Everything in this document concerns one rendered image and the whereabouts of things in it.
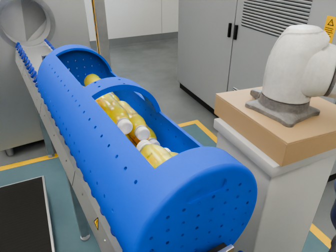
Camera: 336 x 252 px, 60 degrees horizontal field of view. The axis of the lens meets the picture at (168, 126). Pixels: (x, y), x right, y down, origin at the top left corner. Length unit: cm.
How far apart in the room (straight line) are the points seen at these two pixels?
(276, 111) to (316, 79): 15
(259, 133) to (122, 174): 53
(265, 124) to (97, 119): 51
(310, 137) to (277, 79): 19
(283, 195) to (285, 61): 44
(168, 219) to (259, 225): 64
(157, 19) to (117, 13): 81
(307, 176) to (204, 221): 60
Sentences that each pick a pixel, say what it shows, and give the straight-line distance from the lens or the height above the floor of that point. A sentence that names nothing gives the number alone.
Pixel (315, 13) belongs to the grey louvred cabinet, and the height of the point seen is 122.
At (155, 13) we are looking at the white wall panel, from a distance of 594.
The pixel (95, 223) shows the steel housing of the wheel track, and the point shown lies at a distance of 90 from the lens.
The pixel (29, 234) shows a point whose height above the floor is 15.
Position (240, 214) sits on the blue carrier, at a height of 108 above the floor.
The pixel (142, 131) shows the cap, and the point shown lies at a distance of 81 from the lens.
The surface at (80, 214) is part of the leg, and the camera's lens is 184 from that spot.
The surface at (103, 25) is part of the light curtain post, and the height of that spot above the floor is 117.
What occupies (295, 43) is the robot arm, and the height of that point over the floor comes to 132.
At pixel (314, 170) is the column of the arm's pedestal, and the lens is 110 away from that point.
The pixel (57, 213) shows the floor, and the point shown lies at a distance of 221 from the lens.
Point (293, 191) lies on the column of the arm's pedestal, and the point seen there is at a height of 84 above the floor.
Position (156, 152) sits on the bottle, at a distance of 63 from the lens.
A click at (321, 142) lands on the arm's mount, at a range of 99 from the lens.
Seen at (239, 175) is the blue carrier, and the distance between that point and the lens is 54.
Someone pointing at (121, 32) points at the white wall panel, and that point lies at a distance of 577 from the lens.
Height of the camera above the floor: 154
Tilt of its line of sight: 31 degrees down
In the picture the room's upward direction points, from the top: straight up
